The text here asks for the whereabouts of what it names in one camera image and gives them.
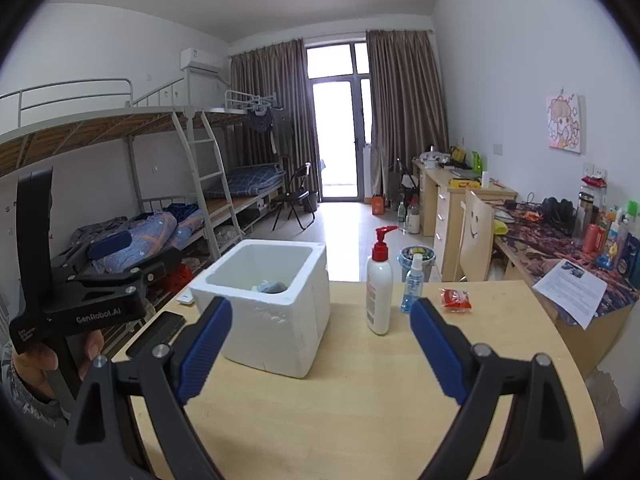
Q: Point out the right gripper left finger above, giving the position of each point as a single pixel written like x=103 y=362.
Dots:
x=104 y=440

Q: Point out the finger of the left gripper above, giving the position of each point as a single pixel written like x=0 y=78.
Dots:
x=81 y=255
x=84 y=287

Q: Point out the grey sock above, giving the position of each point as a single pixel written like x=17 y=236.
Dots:
x=270 y=287

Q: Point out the person's left hand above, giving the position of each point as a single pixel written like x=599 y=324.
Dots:
x=33 y=365

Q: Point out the black smartphone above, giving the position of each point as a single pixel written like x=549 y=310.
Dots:
x=160 y=331

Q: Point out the blue patterned quilt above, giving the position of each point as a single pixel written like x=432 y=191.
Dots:
x=150 y=234

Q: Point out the white remote control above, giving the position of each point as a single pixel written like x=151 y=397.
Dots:
x=185 y=297

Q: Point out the red snack packet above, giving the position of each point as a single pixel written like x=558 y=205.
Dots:
x=455 y=300

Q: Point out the metal bunk bed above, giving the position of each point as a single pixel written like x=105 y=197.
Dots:
x=115 y=155

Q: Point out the white lotion pump bottle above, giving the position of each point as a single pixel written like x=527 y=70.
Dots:
x=379 y=284

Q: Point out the wooden chair smiley face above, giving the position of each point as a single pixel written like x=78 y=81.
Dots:
x=476 y=237

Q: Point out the white printed paper sheet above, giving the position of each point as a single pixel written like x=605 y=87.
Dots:
x=575 y=290

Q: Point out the white styrofoam box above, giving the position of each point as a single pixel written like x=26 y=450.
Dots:
x=277 y=333

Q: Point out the blue checkered mattress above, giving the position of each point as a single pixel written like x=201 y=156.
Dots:
x=241 y=181

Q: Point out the wooden desk with patterned cloth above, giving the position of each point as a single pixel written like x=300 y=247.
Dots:
x=533 y=248

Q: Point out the wooden drawer desk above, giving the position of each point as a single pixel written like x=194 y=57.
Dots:
x=443 y=215

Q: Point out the black folding chair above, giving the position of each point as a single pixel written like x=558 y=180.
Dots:
x=295 y=193

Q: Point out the red cylindrical container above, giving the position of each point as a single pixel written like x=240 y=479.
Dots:
x=593 y=239

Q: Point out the clear water bottle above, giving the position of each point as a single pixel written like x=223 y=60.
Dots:
x=585 y=213

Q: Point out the orange bag on floor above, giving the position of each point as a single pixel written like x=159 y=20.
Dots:
x=378 y=205

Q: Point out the left brown curtain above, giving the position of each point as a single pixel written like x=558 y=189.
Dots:
x=278 y=72

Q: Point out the brown curtain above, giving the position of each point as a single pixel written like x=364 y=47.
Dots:
x=408 y=110
x=278 y=72

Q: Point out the white air conditioner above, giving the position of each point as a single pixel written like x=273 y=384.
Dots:
x=197 y=59

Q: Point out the right brown curtain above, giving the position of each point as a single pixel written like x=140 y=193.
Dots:
x=408 y=110

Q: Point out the glass balcony door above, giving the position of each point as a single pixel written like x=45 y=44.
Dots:
x=340 y=86

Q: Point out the anime wall picture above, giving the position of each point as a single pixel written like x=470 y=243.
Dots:
x=564 y=123

